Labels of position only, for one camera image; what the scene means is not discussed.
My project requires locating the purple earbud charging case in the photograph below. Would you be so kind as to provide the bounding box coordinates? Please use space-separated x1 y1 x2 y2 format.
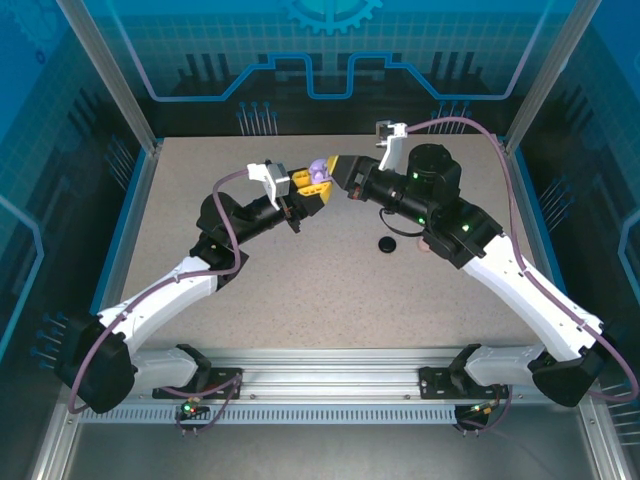
307 157 332 185

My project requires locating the aluminium mounting beam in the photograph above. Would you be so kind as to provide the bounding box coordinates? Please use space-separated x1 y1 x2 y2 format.
67 344 601 404

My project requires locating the small LED controller board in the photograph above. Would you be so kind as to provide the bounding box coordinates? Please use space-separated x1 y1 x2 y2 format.
175 399 209 422
457 402 501 420

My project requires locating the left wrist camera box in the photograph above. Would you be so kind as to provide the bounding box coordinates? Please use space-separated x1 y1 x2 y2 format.
246 159 292 211

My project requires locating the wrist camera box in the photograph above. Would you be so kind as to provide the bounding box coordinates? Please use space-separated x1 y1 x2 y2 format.
374 119 410 172
246 159 292 211

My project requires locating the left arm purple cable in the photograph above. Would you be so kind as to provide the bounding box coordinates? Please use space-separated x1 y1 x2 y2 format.
67 169 251 437

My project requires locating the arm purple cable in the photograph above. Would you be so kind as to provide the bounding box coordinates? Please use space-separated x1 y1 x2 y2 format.
67 169 251 437
405 116 640 435

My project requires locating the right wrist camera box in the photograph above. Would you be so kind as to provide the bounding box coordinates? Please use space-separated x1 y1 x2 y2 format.
374 119 410 172

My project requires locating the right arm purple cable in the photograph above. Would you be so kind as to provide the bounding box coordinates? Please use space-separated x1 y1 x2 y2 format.
405 116 640 435

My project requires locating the blue aluminium table side rail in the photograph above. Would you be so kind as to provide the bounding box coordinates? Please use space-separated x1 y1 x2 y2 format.
74 142 164 364
499 139 591 364

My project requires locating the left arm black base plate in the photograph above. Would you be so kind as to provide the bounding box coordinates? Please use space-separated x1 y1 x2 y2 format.
199 367 245 400

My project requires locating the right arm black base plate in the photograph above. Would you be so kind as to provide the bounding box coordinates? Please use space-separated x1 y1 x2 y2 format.
418 366 507 400

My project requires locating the aluminium frame post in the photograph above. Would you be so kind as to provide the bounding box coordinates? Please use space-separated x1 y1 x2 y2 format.
502 0 606 155
53 0 165 154

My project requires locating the slotted grey cable duct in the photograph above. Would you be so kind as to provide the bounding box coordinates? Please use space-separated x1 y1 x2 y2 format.
79 405 459 425

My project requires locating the aluminium lower frame rail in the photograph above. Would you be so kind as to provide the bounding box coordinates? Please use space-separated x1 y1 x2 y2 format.
29 407 81 480
577 404 629 480

